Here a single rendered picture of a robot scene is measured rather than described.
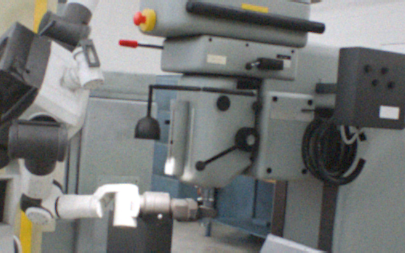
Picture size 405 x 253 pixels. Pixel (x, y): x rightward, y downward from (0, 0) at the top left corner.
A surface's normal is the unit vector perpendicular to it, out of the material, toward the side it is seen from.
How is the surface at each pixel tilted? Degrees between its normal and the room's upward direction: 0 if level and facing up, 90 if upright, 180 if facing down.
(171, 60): 90
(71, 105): 58
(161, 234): 90
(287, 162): 90
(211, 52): 90
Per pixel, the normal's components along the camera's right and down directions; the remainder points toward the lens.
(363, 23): -0.87, -0.04
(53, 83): 0.67, -0.45
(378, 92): 0.49, 0.08
